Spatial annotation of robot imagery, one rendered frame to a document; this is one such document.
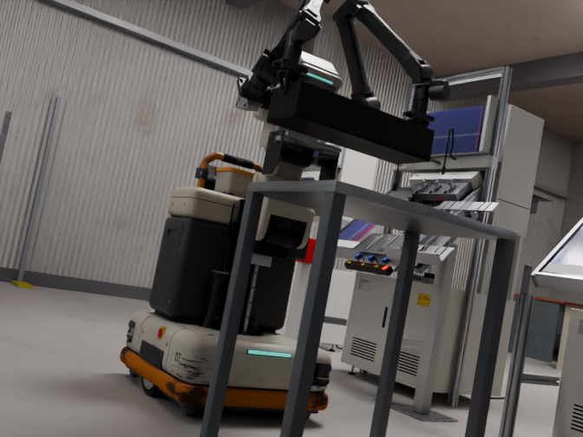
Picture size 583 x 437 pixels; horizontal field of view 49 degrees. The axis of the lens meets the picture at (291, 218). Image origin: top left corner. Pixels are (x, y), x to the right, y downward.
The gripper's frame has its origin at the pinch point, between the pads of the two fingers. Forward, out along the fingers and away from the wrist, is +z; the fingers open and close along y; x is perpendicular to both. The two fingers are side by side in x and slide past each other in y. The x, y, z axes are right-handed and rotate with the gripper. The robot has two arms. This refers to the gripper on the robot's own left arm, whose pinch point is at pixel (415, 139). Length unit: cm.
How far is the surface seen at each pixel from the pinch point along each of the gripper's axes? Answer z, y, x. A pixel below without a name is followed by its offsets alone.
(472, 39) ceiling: -234, 346, 315
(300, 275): 53, 79, 176
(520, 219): 1, 156, 73
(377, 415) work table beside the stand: 99, 2, 0
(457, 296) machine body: 51, 113, 73
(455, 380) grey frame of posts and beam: 96, 118, 71
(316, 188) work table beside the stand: 33, -64, -36
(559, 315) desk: 45, 584, 331
